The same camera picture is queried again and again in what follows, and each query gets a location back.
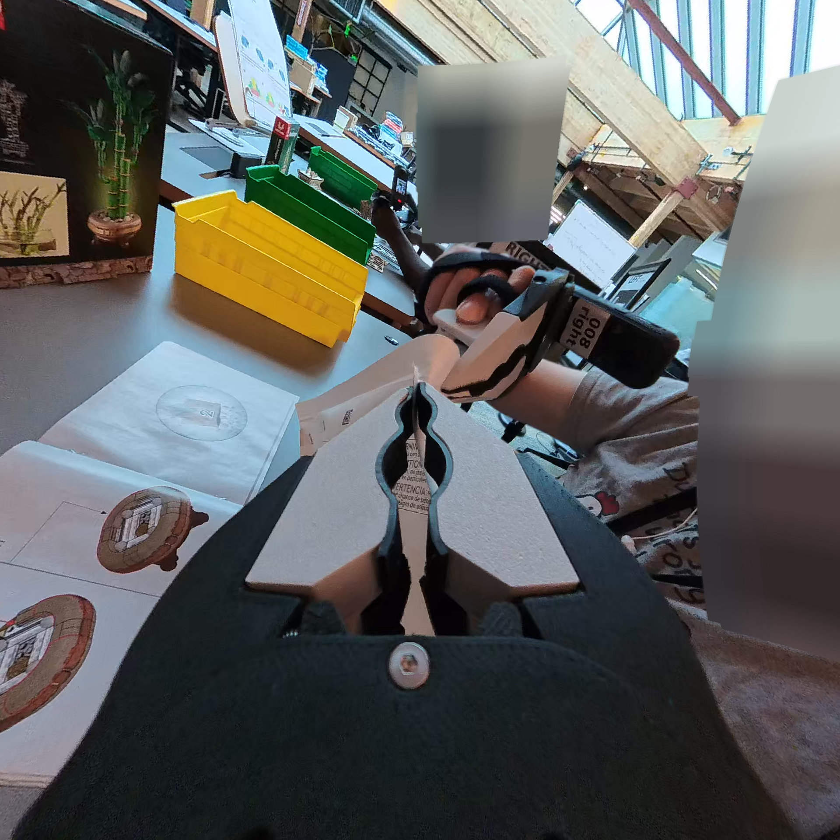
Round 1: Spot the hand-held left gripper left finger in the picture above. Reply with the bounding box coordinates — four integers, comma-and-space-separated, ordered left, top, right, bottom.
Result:
244, 386, 421, 637

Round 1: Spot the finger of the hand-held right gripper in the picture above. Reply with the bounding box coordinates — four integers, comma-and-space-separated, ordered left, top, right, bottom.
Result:
445, 340, 567, 403
440, 307, 550, 391

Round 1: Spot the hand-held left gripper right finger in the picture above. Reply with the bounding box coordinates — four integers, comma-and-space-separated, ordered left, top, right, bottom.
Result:
417, 385, 584, 637

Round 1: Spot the white paper bag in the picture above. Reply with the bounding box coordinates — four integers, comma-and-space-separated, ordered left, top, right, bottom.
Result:
295, 335, 463, 637

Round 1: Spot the person's right forearm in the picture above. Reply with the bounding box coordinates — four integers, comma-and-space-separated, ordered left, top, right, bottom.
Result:
489, 360, 595, 454

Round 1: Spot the person's right hand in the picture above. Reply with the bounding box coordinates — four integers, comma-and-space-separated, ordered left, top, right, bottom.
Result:
436, 258, 537, 326

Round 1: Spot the black framed monitor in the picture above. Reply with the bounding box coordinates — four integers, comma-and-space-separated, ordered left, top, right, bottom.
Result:
610, 258, 673, 311

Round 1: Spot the person in grey shirt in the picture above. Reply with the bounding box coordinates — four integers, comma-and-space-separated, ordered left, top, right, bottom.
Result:
561, 367, 706, 608

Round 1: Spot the whiteboard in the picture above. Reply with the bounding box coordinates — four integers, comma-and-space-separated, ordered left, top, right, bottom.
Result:
548, 200, 637, 290

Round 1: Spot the green plastic bin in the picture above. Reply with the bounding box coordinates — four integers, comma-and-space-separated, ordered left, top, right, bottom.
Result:
308, 146, 379, 199
245, 164, 376, 266

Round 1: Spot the yellow plastic bin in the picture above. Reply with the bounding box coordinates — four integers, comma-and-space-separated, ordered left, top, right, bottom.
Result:
172, 189, 370, 349

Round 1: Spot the open instruction booklet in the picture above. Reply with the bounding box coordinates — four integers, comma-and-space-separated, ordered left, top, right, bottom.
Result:
0, 440, 245, 788

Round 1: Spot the red green carton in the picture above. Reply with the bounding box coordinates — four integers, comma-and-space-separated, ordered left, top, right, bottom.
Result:
266, 117, 301, 168

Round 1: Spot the white board stand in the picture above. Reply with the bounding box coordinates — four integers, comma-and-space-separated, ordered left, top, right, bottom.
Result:
192, 117, 265, 140

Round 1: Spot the printed instruction sheet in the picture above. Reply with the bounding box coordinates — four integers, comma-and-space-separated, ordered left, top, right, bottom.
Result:
226, 0, 293, 120

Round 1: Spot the colour instruction sheet on clipboard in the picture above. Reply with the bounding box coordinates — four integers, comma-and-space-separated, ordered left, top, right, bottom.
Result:
213, 0, 294, 130

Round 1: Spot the black bamboo set box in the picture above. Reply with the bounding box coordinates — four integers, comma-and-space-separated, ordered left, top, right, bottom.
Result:
0, 0, 175, 290

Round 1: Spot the black harness strap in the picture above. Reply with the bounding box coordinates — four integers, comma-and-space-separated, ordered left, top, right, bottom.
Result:
607, 489, 698, 536

